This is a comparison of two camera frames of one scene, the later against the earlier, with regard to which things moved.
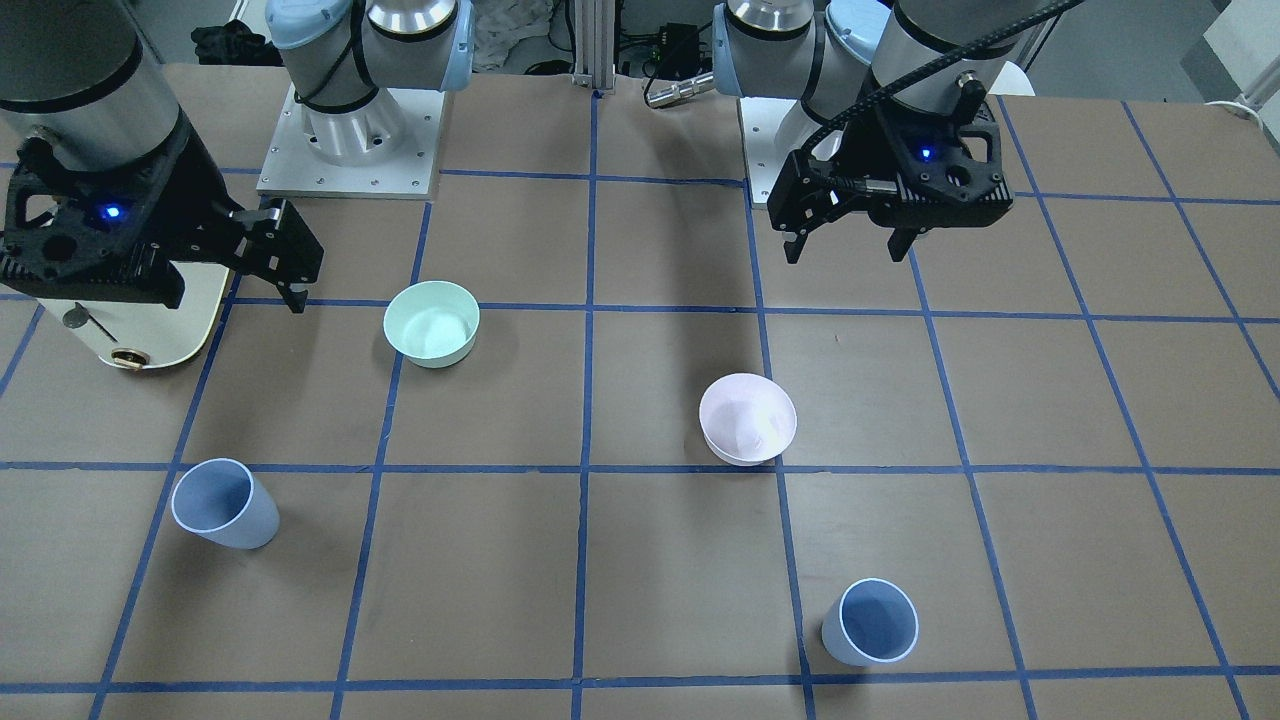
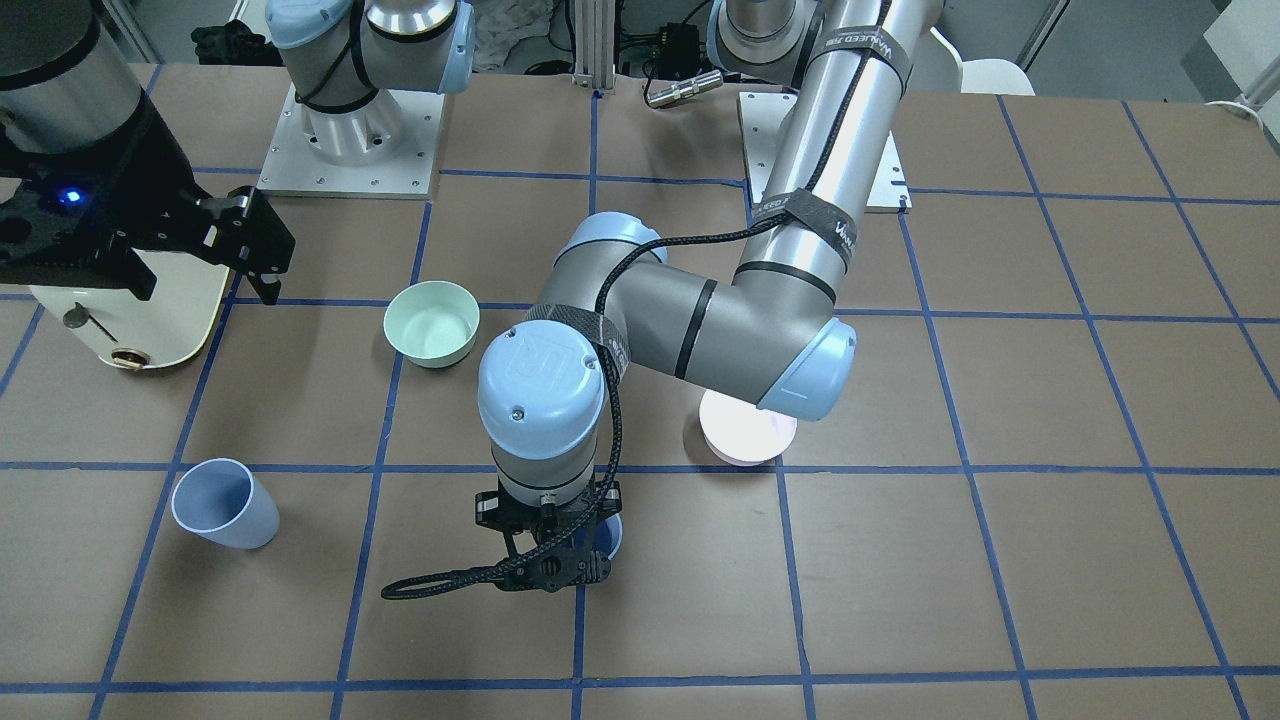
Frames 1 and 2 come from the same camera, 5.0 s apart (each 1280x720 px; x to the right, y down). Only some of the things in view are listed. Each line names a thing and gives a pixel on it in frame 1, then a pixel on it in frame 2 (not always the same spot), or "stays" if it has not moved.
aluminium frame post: x=595 y=41 stays
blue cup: x=874 y=621 → x=604 y=537
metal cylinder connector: x=682 y=90 stays
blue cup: x=221 y=500 stays
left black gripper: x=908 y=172 → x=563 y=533
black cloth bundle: x=234 y=43 stays
